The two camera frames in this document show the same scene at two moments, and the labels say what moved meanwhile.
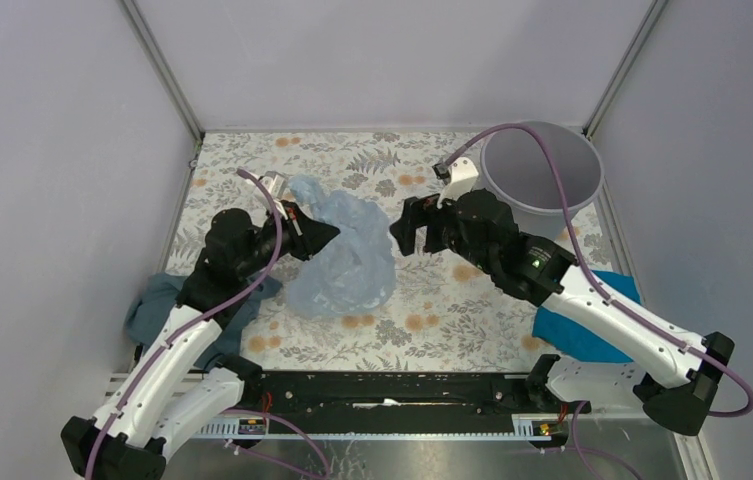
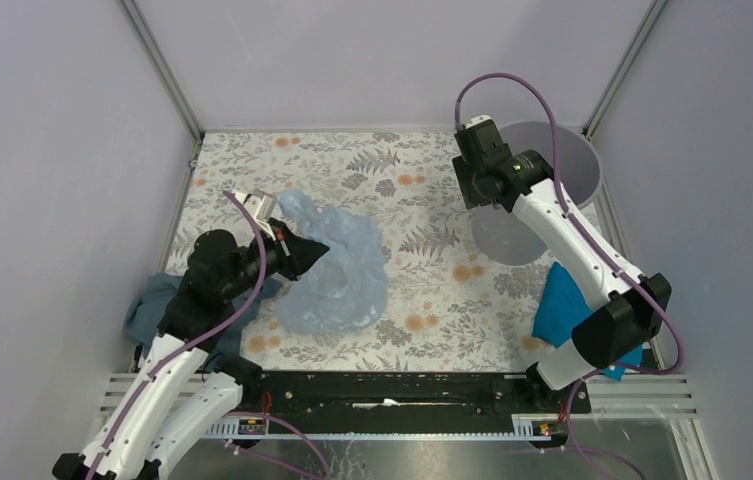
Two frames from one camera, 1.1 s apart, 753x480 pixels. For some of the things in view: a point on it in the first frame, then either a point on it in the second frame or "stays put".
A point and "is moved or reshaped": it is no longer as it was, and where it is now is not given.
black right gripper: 404,230 → 470,196
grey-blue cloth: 158,298 stays put
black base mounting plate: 394,393 stays put
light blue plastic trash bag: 353,273 is moved or reshaped
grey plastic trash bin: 515,166 stays put
